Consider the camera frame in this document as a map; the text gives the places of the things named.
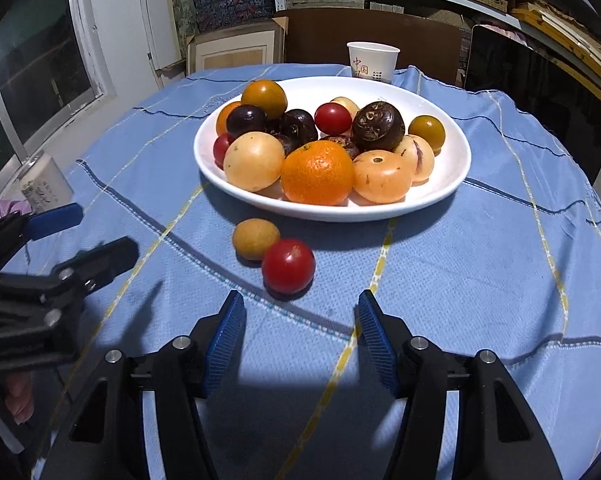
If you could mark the white drink can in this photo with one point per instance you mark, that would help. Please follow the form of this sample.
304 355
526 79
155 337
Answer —
45 185

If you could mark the cardboard box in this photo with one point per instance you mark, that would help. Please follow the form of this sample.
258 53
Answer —
235 47

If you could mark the blue checked tablecloth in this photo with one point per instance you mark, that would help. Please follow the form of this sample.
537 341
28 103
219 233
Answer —
480 285

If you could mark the white paper cup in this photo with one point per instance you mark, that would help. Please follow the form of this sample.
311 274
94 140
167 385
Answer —
373 62

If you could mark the dark brown water chestnut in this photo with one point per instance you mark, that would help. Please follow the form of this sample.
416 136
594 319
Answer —
286 144
378 126
343 146
274 125

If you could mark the white oval plate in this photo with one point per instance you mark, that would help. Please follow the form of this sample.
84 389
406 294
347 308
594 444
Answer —
445 170

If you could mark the dark purple round fruit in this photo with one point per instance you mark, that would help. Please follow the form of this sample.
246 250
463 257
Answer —
246 120
298 125

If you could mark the orange peach round fruit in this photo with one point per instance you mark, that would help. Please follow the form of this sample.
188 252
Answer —
382 176

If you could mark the striped pepino melon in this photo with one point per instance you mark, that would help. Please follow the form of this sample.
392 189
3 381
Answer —
423 160

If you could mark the stack of patterned fabric boxes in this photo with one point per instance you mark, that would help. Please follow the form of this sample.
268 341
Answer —
230 2

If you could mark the brown board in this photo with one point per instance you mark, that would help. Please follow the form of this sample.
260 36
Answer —
320 35

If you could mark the black panel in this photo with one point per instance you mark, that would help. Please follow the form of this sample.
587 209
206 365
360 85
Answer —
530 90

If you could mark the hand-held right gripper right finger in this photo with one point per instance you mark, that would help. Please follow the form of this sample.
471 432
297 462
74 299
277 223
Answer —
378 345

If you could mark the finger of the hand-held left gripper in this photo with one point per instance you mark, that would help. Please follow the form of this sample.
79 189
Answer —
55 220
120 255

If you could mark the pale yellow round fruit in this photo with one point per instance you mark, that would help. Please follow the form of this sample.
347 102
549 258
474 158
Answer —
254 161

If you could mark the pink cloth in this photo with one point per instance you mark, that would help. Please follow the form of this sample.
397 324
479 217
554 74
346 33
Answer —
3 208

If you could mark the small orange tangerine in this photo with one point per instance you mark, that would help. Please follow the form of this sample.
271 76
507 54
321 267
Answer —
223 117

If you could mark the large orange tangerine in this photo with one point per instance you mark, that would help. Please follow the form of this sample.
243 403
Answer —
318 172

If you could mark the red cherry tomato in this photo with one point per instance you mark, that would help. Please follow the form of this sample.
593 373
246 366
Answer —
221 150
288 266
333 118

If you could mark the pale peach round fruit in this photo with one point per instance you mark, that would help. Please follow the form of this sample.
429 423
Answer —
349 104

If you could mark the glass window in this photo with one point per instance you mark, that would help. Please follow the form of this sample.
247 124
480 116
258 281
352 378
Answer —
35 60

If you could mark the stack of yellow framed boards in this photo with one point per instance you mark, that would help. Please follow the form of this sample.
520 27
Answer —
555 25

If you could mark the small tan longan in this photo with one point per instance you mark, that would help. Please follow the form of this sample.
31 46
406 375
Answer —
255 239

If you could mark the person's left hand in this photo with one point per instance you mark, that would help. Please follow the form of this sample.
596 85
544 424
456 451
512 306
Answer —
18 395

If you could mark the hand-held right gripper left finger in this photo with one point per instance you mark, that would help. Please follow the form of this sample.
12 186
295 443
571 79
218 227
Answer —
225 345

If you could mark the yellow-orange citrus fruit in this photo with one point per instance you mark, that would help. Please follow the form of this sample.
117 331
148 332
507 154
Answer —
264 99
427 132

